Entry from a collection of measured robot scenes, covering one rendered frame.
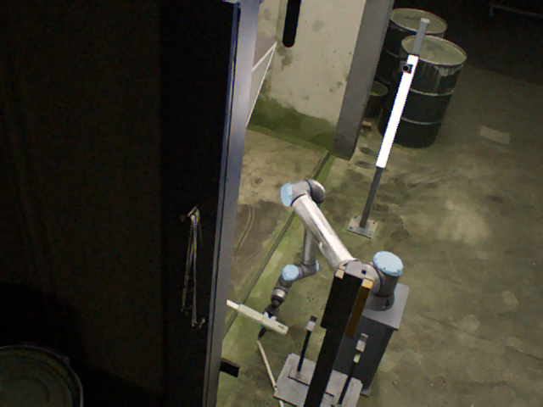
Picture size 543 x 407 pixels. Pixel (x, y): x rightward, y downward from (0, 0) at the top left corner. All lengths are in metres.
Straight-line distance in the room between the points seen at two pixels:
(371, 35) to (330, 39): 0.32
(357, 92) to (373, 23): 0.58
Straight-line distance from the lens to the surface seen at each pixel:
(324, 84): 4.72
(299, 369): 2.40
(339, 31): 4.53
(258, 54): 2.72
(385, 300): 2.90
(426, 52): 5.17
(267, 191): 4.41
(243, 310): 3.21
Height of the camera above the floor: 2.79
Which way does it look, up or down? 40 degrees down
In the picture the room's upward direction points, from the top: 9 degrees clockwise
